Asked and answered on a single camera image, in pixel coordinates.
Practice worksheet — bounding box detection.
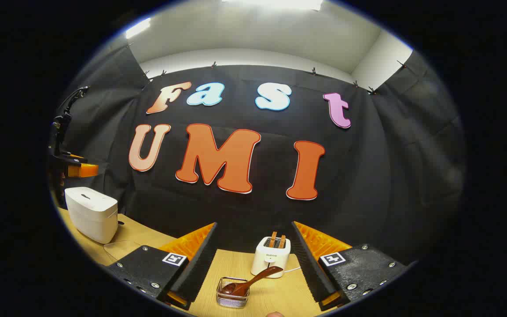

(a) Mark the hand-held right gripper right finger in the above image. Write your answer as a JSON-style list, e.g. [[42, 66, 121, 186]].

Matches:
[[291, 221, 418, 312]]

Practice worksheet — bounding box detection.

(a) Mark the white toaster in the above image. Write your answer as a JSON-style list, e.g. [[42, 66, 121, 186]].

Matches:
[[251, 236, 291, 279]]

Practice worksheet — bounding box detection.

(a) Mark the brown wooden spoon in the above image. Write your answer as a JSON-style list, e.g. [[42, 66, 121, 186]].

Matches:
[[221, 266, 283, 296]]

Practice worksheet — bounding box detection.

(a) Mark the black backdrop cloth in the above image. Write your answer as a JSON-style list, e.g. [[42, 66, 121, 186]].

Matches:
[[49, 42, 465, 269]]

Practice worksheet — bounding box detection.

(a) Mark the white rice cooker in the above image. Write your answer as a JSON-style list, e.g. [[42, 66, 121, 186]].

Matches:
[[65, 187, 118, 244]]

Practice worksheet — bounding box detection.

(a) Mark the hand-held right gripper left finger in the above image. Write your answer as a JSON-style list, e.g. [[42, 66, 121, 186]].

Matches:
[[105, 222, 218, 311]]

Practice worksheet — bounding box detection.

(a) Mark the metal wire chopstick holder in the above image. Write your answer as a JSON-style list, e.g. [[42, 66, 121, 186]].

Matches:
[[216, 276, 250, 309]]

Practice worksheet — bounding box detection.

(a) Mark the ceiling light panel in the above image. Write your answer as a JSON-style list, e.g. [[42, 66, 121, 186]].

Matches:
[[125, 18, 151, 39], [222, 0, 324, 11]]

